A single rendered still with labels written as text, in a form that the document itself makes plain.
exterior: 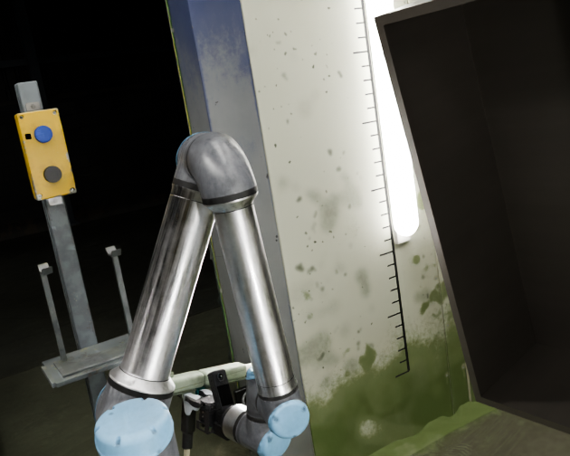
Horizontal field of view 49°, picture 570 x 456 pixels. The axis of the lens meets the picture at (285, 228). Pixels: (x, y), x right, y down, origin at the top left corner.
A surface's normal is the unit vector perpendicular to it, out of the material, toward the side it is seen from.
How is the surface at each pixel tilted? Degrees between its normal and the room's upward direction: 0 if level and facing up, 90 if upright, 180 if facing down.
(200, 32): 90
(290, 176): 90
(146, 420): 5
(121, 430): 5
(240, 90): 90
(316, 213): 90
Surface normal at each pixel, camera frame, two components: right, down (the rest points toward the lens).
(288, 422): 0.36, 0.22
